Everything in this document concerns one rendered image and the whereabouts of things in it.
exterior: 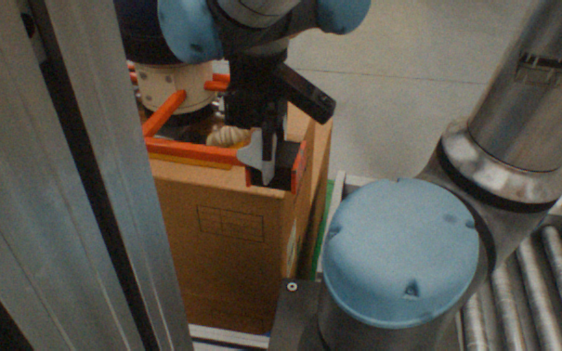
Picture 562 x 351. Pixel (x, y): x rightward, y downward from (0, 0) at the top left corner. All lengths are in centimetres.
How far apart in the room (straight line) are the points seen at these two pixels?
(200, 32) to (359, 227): 21
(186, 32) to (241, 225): 60
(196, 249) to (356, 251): 75
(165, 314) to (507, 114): 29
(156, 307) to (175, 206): 77
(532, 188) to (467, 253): 9
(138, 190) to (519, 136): 30
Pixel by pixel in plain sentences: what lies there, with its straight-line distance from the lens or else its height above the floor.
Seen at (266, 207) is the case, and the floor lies 91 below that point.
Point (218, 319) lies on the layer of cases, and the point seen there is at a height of 45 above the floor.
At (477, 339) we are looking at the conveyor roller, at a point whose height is 55.
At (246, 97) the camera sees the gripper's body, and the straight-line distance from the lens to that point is 62.
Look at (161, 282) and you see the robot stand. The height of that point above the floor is 135.
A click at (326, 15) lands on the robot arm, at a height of 136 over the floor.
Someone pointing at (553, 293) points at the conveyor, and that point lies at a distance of 148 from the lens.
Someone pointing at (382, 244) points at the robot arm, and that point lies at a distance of 33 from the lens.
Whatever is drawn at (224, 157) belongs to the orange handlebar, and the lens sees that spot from 72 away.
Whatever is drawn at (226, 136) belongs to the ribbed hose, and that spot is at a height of 101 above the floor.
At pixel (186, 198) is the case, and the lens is 93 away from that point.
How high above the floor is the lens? 150
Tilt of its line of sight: 39 degrees down
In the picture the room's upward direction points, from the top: straight up
